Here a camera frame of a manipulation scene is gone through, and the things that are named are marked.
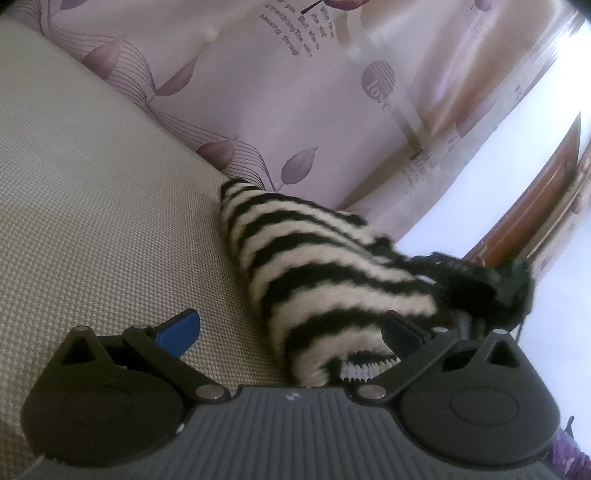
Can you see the pink leaf print curtain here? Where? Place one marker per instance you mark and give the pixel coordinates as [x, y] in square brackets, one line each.
[286, 92]

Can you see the brown wooden door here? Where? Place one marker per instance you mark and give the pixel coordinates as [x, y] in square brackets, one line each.
[540, 194]

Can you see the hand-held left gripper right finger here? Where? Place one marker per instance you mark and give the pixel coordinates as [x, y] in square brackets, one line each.
[399, 333]

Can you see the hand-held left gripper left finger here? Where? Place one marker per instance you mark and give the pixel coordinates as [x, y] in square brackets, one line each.
[178, 330]

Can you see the purple cloth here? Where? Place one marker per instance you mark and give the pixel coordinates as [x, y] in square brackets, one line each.
[572, 450]

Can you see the black and white striped sweater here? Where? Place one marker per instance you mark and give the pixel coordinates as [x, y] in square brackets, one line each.
[332, 267]

